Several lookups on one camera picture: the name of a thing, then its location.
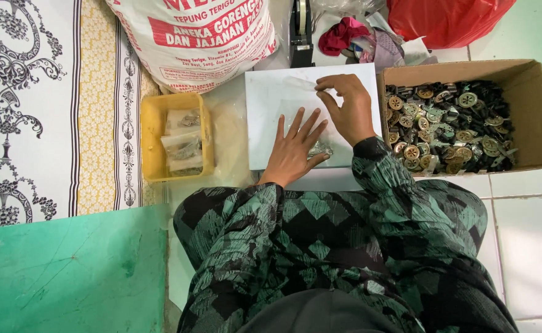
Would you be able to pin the green flat board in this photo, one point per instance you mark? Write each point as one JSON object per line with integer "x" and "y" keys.
{"x": 67, "y": 273}

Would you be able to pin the white black ornament patterned mat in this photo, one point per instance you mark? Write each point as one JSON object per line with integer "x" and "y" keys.
{"x": 44, "y": 115}

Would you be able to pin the red plastic bag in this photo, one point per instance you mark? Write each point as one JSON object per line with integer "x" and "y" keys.
{"x": 442, "y": 21}

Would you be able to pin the heap of metal and black parts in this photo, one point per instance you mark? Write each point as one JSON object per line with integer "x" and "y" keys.
{"x": 451, "y": 127}

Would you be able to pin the stack of clear plastic sheets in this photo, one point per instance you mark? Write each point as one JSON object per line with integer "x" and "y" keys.
{"x": 229, "y": 138}

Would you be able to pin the person's left hand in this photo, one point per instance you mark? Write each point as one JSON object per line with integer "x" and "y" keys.
{"x": 289, "y": 157}

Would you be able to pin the crumpled transparent plastic bag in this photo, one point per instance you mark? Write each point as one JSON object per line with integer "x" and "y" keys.
{"x": 345, "y": 6}

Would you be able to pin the metal parts in clear bag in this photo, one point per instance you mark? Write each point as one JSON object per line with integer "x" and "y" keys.
{"x": 320, "y": 149}

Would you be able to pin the person's right hand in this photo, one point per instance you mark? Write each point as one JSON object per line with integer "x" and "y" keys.
{"x": 353, "y": 111}

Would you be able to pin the person's green black patterned garment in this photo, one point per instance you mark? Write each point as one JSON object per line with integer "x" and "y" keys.
{"x": 335, "y": 249}

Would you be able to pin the brown cardboard box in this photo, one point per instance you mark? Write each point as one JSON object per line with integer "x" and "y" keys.
{"x": 529, "y": 106}

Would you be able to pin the small packet of metal parts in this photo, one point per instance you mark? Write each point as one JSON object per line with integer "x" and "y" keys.
{"x": 185, "y": 119}
{"x": 183, "y": 147}
{"x": 185, "y": 165}

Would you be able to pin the yellow plastic basket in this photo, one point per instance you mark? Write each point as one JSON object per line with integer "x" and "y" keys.
{"x": 153, "y": 138}

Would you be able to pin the white crumpled paper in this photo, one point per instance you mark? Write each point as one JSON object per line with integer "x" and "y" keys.
{"x": 416, "y": 51}

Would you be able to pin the clear plastic bag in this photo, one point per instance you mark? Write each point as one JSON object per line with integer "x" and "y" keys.
{"x": 301, "y": 99}

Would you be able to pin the white printed flour sack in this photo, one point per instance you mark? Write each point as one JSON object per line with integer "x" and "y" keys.
{"x": 197, "y": 41}

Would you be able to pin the dark red cloth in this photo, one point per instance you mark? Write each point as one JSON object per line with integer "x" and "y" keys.
{"x": 340, "y": 36}

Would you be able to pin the black tape dispenser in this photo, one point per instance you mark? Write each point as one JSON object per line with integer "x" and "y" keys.
{"x": 301, "y": 44}

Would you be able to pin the white flat board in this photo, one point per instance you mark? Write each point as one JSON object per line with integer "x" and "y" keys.
{"x": 266, "y": 120}

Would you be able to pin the grey pink cloth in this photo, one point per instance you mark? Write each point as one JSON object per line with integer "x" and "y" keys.
{"x": 386, "y": 51}

